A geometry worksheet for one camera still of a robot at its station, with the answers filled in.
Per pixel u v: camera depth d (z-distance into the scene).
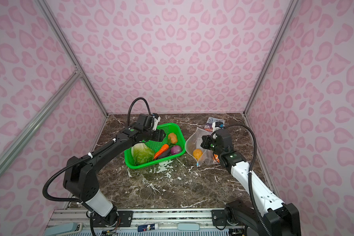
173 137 0.99
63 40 0.79
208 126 1.10
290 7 0.70
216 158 0.88
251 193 0.43
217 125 0.70
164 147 0.96
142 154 0.87
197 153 0.86
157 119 0.80
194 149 0.88
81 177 0.45
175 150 0.93
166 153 0.94
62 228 0.73
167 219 0.75
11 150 0.55
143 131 0.66
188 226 0.70
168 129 1.03
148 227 0.69
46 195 0.41
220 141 0.57
